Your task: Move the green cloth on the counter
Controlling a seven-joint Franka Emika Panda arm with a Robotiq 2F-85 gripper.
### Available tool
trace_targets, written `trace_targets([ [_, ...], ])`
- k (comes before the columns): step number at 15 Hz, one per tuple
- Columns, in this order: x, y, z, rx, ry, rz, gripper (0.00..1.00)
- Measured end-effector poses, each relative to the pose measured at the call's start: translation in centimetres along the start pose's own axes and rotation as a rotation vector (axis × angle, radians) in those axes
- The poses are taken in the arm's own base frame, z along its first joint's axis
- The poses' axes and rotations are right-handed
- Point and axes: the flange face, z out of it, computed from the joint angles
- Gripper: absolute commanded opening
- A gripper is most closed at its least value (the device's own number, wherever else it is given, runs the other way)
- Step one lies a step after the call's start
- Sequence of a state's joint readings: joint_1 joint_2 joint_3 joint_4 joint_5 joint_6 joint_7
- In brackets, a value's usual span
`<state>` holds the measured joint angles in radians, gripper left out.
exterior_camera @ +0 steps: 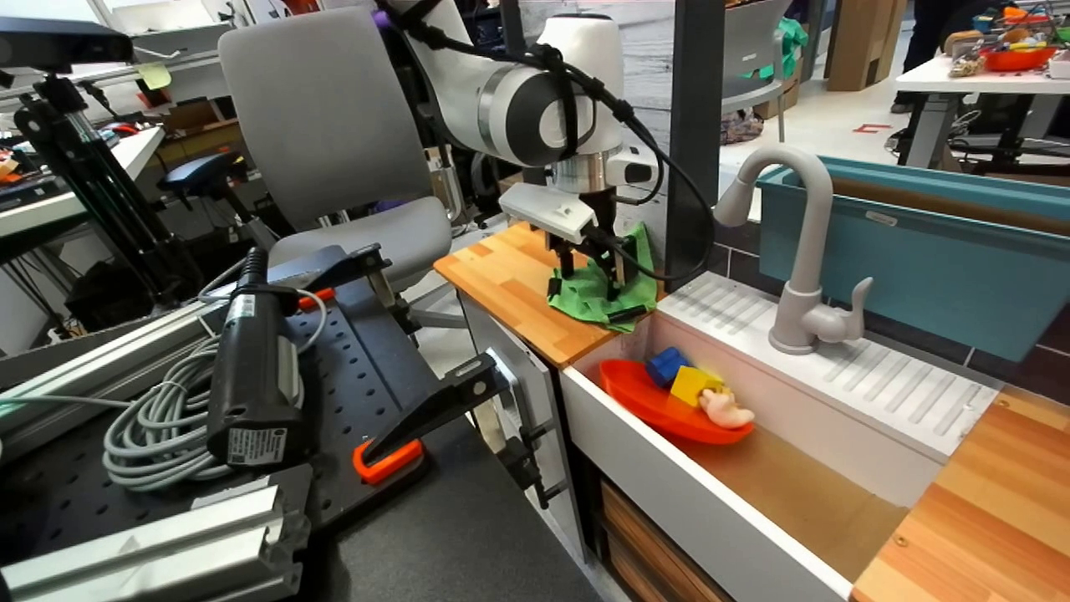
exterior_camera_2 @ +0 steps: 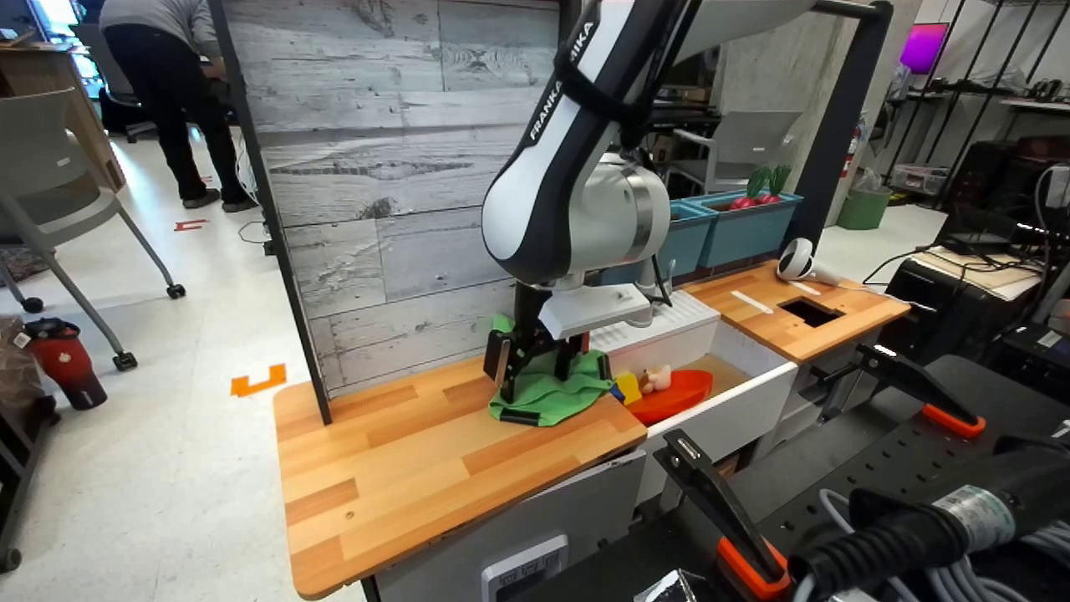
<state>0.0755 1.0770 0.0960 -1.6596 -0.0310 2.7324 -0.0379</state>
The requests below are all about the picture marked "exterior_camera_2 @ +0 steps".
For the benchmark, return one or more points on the person in dark trousers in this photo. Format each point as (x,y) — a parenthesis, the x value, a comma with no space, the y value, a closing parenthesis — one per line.
(172,88)

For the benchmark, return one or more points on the white open drawer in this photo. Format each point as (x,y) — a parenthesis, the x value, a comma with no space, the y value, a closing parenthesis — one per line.
(737,387)

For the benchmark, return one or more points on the white round headset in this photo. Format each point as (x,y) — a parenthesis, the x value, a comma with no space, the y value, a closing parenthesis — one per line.
(795,259)

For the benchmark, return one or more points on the yellow toy block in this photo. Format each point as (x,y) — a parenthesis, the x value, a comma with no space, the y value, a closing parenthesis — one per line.
(631,391)

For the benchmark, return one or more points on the wooden butcher block counter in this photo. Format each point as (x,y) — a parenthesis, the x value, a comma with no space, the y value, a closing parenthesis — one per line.
(421,470)

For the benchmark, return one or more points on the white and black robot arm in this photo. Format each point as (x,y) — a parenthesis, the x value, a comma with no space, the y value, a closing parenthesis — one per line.
(578,168)

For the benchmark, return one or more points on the black perforated table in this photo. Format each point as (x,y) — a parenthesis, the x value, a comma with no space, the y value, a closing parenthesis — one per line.
(890,457)

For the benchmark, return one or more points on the white and pink toy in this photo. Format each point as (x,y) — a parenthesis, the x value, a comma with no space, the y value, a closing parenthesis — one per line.
(655,378)

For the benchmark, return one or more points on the grey wood print backdrop panel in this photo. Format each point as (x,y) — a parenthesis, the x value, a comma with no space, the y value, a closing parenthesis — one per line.
(402,178)

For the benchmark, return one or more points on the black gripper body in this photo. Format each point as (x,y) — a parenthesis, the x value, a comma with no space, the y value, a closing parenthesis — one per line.
(534,335)

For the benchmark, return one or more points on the green cloth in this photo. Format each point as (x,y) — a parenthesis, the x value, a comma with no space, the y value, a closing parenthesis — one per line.
(561,398)

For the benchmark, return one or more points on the red fire extinguisher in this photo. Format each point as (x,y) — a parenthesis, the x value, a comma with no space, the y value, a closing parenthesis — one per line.
(66,362)

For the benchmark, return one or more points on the grey counter cabinet front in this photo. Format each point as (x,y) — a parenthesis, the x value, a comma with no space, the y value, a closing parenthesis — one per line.
(537,537)

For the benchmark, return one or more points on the black vertical frame post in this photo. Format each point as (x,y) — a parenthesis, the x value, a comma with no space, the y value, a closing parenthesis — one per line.
(837,111)

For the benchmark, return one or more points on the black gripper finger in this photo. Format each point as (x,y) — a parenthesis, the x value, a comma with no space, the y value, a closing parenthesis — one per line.
(516,398)
(593,371)

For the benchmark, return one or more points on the orange plastic plate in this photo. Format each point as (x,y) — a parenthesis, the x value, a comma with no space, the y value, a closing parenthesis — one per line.
(672,398)

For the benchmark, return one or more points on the wooden counter with cutout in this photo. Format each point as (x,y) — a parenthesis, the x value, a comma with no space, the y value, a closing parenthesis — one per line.
(771,307)

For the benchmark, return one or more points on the green bucket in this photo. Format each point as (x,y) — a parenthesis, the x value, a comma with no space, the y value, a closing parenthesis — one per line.
(864,210)

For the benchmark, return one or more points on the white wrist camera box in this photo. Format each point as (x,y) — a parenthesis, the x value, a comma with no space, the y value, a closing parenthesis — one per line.
(596,307)

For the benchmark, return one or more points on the grey office chair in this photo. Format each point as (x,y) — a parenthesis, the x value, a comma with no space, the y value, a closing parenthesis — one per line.
(62,189)

